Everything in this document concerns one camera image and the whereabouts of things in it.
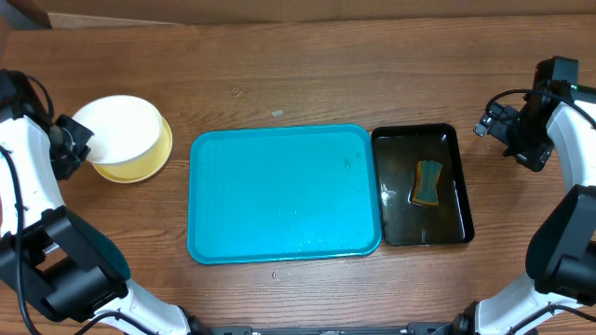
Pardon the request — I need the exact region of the green yellow sponge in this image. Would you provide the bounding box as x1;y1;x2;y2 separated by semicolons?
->
411;160;442;207

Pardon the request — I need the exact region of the yellow-green plate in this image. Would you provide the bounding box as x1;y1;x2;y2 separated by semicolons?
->
93;119;173;183

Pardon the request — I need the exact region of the black water tray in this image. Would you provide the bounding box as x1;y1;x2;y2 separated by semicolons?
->
372;123;475;247

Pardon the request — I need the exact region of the white front plate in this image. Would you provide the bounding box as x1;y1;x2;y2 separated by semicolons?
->
73;95;163;165

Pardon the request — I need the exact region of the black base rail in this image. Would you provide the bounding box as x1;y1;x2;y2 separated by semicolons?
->
208;322;455;335

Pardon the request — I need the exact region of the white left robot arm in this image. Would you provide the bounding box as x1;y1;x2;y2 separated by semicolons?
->
1;114;202;334

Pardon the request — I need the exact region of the blue serving tray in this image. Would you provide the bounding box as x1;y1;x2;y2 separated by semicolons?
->
187;124;382;265

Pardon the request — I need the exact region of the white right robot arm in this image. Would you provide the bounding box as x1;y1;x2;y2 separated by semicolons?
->
437;80;595;334

